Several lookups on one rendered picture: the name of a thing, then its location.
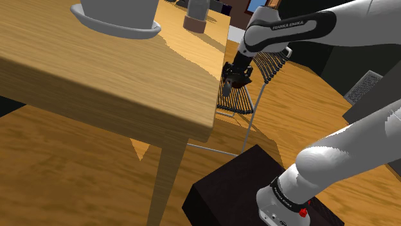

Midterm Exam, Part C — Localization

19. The grey bottle with brown base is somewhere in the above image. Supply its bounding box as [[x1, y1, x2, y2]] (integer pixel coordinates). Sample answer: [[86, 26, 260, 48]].
[[183, 0, 211, 34]]

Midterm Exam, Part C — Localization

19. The grey mesh panel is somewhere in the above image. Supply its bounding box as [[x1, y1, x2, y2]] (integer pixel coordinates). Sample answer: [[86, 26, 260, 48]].
[[343, 69, 384, 106]]

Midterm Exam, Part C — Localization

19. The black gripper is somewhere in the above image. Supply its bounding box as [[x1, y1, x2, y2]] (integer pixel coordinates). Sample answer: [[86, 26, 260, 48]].
[[222, 51, 254, 98]]

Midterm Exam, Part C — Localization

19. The wooden table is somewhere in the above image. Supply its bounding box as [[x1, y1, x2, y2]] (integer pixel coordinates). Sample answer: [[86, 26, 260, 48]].
[[0, 0, 231, 226]]

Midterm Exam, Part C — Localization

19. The white pot with saucer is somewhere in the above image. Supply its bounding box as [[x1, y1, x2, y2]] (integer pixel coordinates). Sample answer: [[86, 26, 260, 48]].
[[69, 0, 163, 40]]

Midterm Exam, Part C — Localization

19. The black string metal frame chair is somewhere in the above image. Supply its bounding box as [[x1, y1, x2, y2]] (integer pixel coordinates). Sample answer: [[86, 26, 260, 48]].
[[186, 46, 294, 157]]

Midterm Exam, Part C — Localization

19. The wooden framed window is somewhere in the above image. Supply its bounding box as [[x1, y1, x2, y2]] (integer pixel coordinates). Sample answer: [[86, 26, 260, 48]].
[[244, 0, 281, 16]]

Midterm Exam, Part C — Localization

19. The black robot stand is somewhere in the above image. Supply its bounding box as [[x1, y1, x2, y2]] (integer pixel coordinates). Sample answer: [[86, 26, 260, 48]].
[[181, 144, 346, 226]]

